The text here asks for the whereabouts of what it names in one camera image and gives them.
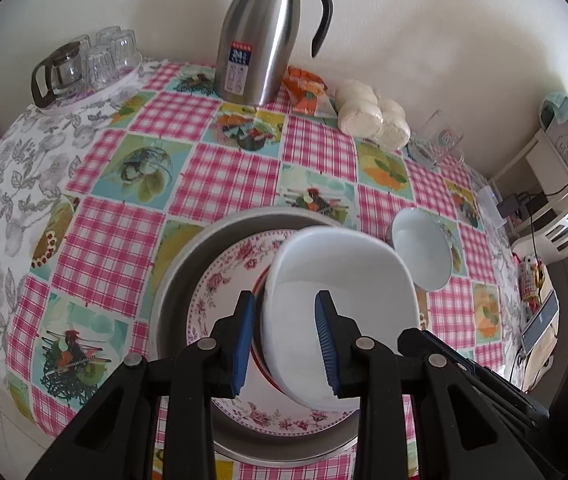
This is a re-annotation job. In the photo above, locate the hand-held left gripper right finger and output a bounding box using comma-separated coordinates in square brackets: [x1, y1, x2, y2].
[314, 289, 547, 480]

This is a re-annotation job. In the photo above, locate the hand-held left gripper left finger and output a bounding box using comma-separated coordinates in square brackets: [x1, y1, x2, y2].
[26, 290, 257, 480]

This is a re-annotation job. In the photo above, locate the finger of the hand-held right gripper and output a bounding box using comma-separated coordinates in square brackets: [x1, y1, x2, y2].
[398, 329, 549, 441]

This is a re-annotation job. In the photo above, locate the strawberry print bowl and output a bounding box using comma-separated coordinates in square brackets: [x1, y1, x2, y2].
[251, 267, 292, 397]

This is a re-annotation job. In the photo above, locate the floral round plate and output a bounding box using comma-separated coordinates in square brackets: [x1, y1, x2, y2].
[186, 230, 365, 433]

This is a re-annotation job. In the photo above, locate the small white bowl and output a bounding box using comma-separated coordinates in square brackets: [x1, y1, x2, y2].
[260, 226, 422, 411]

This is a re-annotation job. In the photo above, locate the stainless steel basin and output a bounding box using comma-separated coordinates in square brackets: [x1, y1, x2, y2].
[153, 206, 415, 465]

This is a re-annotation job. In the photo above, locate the smartphone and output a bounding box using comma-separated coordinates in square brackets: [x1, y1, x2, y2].
[521, 292, 559, 351]

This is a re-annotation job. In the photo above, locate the colourful snack packet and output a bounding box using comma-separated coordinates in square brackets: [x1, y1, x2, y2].
[516, 255, 547, 311]

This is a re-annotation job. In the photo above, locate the pale blue bowl red emblem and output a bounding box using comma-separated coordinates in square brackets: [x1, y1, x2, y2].
[391, 207, 457, 292]

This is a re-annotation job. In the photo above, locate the pink checked printed tablecloth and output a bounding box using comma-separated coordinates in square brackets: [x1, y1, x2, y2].
[0, 57, 529, 480]

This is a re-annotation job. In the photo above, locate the black charger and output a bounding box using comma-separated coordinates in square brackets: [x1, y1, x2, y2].
[496, 195, 524, 218]

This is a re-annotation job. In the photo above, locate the white power strip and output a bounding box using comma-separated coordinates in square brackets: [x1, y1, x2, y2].
[478, 185, 507, 226]

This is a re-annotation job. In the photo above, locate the steamed buns plastic pack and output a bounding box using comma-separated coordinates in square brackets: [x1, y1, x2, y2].
[376, 97, 412, 151]
[335, 79, 385, 137]

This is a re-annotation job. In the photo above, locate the clear glass mug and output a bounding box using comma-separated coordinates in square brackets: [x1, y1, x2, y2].
[409, 110, 467, 168]

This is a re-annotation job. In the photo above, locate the white shelf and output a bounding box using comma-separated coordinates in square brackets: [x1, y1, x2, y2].
[488, 125, 568, 231]

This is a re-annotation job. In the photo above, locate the orange snack packet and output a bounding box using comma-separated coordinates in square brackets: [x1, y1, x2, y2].
[284, 66, 337, 116]

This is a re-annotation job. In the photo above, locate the teal cloth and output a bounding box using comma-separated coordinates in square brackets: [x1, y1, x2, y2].
[538, 91, 568, 126]

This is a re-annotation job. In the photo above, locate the stainless steel thermos jug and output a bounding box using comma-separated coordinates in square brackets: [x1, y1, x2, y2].
[214, 0, 335, 107]

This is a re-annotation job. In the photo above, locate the glass teapot black handle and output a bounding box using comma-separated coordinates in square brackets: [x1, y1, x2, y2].
[31, 42, 87, 108]

